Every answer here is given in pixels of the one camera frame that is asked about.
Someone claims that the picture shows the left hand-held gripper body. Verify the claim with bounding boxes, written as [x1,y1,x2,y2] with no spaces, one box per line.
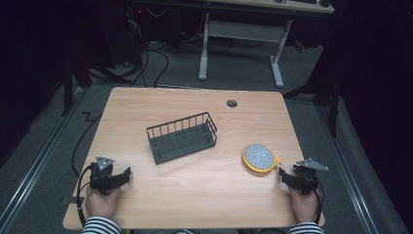
[89,155,122,196]

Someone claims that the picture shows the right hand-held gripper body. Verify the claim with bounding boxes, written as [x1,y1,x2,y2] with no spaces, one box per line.
[292,157,329,196]

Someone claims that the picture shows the round yellow-rimmed grey scrubber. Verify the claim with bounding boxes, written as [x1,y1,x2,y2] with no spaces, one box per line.
[242,142,283,174]

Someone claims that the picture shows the dark wire basket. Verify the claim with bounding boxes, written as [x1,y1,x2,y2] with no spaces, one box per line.
[145,111,218,166]

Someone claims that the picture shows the person's left hand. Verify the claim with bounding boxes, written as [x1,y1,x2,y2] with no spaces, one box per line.
[86,186,122,223]

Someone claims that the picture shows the person's right hand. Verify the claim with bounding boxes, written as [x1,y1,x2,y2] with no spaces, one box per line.
[288,186,320,224]

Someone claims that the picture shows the black metal stand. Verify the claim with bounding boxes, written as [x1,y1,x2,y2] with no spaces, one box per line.
[282,48,345,138]

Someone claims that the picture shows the white-legged desk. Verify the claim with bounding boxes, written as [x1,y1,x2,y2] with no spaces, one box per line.
[130,0,335,89]

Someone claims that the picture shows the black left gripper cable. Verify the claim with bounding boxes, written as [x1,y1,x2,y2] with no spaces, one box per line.
[76,164,95,227]

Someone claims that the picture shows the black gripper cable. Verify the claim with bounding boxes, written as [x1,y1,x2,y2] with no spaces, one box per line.
[76,164,95,227]
[311,181,325,225]

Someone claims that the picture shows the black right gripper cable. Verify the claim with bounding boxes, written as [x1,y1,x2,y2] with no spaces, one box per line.
[311,181,325,225]

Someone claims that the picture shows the black floor cables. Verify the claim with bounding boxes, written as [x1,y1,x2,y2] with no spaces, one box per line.
[71,9,208,178]

